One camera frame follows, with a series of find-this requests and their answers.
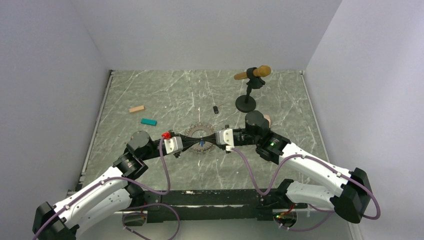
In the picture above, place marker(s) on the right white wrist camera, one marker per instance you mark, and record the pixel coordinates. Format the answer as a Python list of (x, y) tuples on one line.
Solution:
[(225, 139)]

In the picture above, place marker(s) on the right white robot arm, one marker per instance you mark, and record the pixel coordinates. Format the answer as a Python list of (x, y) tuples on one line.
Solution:
[(342, 191)]

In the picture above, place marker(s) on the black microphone stand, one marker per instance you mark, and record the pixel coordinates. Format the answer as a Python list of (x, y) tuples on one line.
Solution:
[(246, 103)]

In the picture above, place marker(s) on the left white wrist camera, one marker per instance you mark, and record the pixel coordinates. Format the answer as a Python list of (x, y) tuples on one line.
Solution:
[(173, 145)]

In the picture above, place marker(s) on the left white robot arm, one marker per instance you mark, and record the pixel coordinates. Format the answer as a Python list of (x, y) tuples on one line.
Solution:
[(116, 189)]

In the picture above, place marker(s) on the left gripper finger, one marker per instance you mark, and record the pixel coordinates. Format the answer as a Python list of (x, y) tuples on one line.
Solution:
[(189, 141), (196, 148)]

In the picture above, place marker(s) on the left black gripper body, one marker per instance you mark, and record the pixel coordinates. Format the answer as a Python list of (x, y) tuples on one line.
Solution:
[(156, 152)]

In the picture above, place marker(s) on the black base frame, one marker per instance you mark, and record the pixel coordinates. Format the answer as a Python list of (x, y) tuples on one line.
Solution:
[(224, 204)]

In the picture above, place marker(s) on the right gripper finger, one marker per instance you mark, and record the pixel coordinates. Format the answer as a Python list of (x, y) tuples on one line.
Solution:
[(210, 139), (209, 148)]

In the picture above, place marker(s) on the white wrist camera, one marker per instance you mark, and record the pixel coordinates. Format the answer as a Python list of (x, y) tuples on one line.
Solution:
[(173, 145), (225, 139)]

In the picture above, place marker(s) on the pink wooden cylinder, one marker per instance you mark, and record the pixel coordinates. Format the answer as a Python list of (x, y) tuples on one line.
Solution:
[(267, 117)]

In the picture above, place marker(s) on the teal block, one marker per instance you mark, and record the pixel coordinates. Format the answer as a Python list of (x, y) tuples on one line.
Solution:
[(147, 121)]

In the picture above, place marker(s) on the tan wooden block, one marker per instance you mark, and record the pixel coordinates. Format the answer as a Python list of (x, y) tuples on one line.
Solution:
[(136, 109)]

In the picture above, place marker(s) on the small black cylinder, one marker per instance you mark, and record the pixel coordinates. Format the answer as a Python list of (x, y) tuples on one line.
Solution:
[(215, 109)]

